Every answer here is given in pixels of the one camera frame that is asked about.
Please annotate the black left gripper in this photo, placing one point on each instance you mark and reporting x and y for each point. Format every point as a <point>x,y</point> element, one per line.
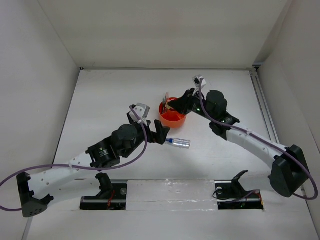
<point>161,131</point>

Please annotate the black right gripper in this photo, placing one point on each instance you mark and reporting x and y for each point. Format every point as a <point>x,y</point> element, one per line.
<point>183,104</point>

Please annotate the green pen refill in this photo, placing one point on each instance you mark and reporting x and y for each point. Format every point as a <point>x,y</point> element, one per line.
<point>163,110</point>

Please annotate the red pen refill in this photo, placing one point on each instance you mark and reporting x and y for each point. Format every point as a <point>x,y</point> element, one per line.
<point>163,97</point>
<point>167,96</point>

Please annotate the blue cap clear glue bottle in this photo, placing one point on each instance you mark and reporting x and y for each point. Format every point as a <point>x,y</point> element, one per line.
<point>178,143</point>

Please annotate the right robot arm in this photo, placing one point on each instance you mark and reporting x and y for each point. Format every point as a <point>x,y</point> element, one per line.
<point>289,169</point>

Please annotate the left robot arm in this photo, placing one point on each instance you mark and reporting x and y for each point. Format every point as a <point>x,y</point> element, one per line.
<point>36,191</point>

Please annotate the orange round divided organizer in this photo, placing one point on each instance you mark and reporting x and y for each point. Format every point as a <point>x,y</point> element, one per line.
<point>171,118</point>

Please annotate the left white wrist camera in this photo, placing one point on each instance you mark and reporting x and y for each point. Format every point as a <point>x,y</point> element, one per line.
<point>139,113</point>

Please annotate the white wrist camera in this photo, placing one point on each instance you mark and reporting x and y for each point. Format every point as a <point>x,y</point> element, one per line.
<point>199,81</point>
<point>139,113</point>

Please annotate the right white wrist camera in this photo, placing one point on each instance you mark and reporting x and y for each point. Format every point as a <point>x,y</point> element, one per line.
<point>199,81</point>

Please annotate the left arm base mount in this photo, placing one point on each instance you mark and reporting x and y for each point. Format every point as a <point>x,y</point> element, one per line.
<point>112,195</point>

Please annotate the aluminium rail right side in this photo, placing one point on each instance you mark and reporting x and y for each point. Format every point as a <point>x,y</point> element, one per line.
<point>266,114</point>

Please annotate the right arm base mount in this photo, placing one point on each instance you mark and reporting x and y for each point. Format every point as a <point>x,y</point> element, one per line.
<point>231,195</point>

